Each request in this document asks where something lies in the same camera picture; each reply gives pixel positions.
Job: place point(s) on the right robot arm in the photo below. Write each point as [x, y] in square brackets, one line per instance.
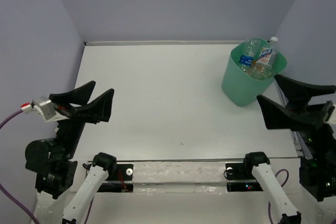
[316, 177]

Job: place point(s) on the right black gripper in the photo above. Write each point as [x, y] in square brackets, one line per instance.
[299, 94]

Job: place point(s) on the white blue label bottle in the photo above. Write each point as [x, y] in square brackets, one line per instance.
[267, 55]

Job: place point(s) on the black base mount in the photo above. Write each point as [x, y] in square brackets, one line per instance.
[238, 180]
[115, 179]

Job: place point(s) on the green plastic bin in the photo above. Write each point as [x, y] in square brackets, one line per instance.
[242, 89]

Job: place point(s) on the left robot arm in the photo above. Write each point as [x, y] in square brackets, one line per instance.
[52, 158]

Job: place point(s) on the white foam strip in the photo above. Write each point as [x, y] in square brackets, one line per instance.
[175, 177]

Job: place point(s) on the yellow cap orange label bottle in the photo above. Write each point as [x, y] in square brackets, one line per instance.
[260, 72]

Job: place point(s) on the blue label clear bottle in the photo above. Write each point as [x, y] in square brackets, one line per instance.
[251, 48]

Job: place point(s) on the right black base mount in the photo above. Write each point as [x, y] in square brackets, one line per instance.
[238, 180]

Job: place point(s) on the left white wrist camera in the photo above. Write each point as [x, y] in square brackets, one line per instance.
[45, 109]

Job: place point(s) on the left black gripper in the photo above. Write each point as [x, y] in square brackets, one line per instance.
[96, 110]

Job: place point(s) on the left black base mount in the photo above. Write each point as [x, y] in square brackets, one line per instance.
[115, 179]

